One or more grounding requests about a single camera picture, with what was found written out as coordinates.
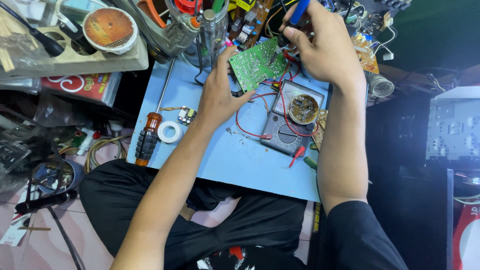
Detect blue handled soldering iron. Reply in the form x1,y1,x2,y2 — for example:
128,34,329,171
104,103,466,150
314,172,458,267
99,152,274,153
268,0,311,66

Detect blue round container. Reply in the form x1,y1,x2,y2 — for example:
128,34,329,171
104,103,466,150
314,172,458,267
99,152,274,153
32,159,85,194

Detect blue work board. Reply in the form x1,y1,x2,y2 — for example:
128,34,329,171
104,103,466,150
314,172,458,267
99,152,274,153
126,37,331,203

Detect orange circuit board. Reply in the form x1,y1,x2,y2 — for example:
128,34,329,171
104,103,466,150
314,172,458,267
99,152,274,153
351,33,380,74

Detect green circuit board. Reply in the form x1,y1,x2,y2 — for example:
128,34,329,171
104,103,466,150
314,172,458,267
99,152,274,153
229,37,289,93

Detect silver metal chassis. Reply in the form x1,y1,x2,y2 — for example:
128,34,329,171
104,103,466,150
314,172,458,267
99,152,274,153
425,86,480,162

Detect beige power strip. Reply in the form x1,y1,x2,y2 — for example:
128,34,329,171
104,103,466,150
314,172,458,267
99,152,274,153
0,26,149,77

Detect analog multimeter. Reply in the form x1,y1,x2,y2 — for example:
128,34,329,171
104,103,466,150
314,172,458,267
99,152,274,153
259,79,325,157

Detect person's right hand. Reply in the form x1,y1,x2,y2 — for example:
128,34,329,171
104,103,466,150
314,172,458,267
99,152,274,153
279,0,367,91

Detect clear plastic jar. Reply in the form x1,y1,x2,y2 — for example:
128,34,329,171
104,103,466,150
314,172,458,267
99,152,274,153
165,0,230,68

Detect black flashlight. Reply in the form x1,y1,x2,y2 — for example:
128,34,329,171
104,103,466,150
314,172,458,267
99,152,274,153
15,189,78,215

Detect red white package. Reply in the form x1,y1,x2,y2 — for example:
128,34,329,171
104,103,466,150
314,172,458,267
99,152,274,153
452,202,480,270

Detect red test lead wire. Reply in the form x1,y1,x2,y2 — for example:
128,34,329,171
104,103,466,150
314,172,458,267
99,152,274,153
235,50,319,140

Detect small white module board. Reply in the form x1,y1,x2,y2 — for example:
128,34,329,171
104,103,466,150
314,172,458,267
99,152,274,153
177,106,197,127

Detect round solder paste tin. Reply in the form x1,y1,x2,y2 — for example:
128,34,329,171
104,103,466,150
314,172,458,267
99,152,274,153
288,94,320,125

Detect person's black shorts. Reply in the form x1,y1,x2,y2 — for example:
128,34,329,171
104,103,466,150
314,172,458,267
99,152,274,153
79,159,319,270

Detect person's left hand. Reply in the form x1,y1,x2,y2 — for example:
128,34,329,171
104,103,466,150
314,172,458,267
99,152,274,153
196,46,257,131

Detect person's black shirt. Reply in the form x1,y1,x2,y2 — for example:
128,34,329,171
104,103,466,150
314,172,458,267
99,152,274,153
307,200,409,270

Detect brown circuit board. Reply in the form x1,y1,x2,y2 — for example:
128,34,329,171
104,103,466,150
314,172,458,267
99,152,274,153
229,0,275,50

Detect white tape roll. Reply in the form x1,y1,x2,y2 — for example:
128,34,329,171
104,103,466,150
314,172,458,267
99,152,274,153
157,121,184,144

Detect perforated brown board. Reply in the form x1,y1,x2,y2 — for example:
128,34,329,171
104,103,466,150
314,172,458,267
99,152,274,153
311,109,328,151

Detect red printed box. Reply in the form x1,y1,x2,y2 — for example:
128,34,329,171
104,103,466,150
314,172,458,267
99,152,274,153
40,72,122,107

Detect metal coil soldering stand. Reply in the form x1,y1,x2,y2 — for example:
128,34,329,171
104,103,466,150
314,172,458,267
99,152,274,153
365,71,395,98

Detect red multimeter probe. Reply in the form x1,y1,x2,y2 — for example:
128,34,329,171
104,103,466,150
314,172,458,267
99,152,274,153
288,146,306,168

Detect orange black handled screwdriver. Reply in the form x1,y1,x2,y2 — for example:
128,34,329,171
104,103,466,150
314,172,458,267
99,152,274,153
134,60,175,167

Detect coiled beige cable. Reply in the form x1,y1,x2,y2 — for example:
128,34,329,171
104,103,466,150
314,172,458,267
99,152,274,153
84,135,133,174

